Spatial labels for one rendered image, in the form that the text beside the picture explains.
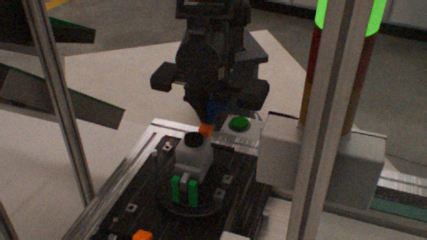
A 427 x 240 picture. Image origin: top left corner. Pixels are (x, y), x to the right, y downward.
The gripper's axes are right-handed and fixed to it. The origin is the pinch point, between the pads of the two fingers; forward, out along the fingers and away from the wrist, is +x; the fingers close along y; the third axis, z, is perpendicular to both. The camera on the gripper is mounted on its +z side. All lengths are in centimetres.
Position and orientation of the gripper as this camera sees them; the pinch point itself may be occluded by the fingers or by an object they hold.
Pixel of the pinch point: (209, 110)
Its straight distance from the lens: 68.9
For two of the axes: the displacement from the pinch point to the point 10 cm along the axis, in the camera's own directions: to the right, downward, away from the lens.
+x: 0.0, 7.9, 6.2
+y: -9.4, -2.1, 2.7
